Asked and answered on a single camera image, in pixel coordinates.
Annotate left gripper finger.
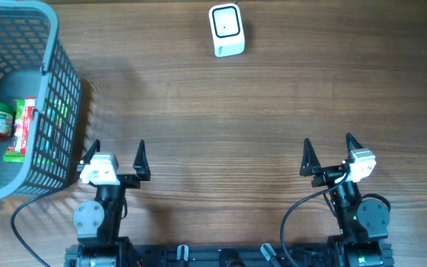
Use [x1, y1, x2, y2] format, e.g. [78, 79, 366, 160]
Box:
[133, 139, 150, 181]
[81, 139, 100, 165]

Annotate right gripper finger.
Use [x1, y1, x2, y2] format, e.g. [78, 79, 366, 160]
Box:
[299, 138, 321, 176]
[345, 133, 363, 153]

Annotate red stick packet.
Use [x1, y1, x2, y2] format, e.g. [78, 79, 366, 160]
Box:
[21, 97, 36, 155]

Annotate green snack bag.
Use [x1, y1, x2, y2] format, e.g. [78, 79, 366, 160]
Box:
[3, 99, 25, 163]

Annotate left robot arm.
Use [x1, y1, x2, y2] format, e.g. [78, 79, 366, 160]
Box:
[64, 140, 150, 267]

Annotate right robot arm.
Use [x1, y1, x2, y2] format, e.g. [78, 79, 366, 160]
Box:
[299, 133, 394, 266]

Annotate white barcode scanner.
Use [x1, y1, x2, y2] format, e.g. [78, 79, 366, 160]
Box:
[208, 3, 245, 58]

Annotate grey plastic shopping basket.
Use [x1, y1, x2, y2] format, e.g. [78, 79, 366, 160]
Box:
[0, 1, 82, 199]

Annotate right black cable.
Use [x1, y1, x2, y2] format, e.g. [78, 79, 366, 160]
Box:
[279, 162, 351, 267]

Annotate black cable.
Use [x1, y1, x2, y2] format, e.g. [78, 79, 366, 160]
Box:
[10, 191, 57, 267]
[279, 162, 351, 267]

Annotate left black cable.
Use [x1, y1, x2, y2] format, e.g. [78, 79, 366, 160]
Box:
[10, 191, 57, 267]

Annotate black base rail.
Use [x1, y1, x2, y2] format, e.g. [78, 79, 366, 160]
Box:
[64, 243, 395, 267]

